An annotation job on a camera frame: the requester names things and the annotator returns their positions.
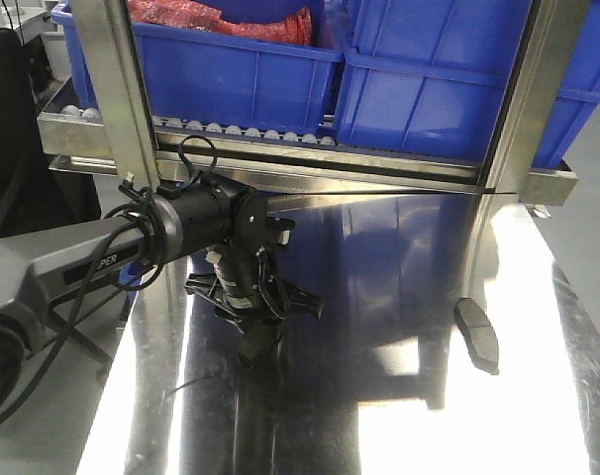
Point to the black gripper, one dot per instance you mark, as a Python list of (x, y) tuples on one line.
[(250, 247)]

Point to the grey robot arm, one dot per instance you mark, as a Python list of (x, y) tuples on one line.
[(226, 219)]

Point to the stainless steel roller rack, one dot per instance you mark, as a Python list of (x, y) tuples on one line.
[(126, 144)]

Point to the left blue plastic bin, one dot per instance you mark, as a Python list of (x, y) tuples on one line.
[(240, 79)]

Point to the blue plastic bin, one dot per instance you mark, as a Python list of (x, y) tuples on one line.
[(429, 77), (240, 79)]

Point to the black office chair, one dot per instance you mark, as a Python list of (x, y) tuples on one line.
[(31, 197)]

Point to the right blue plastic bin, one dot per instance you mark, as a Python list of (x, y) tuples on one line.
[(429, 77)]

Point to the red bubble wrap bag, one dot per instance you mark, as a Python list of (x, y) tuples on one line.
[(295, 29)]

